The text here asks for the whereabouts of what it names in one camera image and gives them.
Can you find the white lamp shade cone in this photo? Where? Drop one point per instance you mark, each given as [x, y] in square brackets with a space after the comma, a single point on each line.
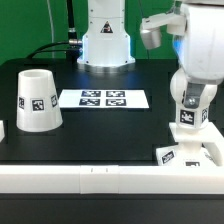
[37, 102]

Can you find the white marker sheet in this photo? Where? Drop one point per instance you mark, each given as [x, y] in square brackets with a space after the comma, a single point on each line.
[83, 98]

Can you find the white lamp bulb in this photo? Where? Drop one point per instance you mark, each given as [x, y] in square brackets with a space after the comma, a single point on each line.
[190, 118]

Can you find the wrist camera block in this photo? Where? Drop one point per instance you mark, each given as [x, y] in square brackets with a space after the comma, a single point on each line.
[150, 28]

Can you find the white lamp base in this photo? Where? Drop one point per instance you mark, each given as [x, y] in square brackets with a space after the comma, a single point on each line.
[200, 148]

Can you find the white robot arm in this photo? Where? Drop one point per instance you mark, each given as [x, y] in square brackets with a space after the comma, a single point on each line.
[106, 45]

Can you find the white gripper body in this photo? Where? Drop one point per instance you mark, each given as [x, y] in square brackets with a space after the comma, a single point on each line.
[201, 49]

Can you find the white left fence piece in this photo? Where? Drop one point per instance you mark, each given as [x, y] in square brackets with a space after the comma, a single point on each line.
[2, 132]

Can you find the white front fence rail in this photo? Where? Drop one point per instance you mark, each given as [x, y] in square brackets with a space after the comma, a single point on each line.
[110, 179]

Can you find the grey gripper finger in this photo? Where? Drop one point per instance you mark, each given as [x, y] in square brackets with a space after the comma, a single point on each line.
[192, 95]

